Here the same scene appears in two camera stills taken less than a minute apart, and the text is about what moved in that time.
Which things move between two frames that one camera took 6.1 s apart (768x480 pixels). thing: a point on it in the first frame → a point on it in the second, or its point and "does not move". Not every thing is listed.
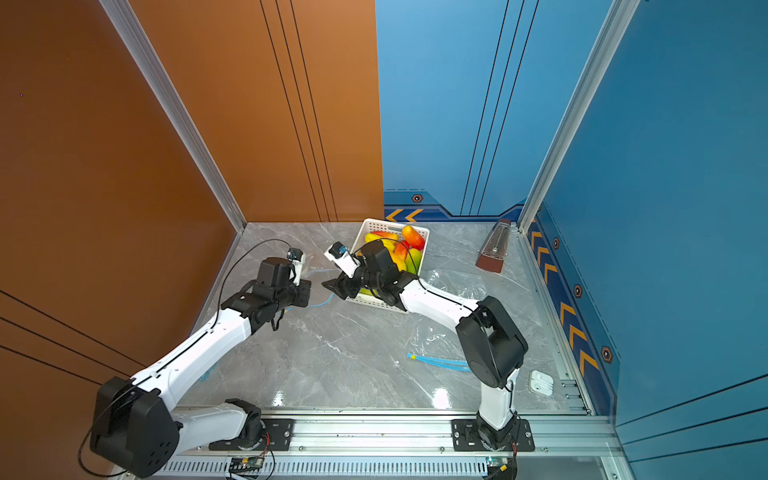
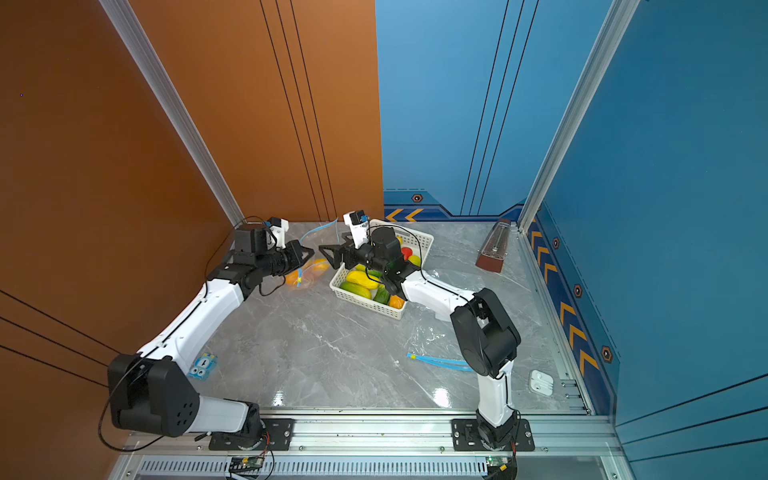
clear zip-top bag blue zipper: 319,295 → 323,236
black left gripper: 303,287 → 292,249
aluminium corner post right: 617,17 does not move
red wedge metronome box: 493,251 does not move
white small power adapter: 542,383 does not move
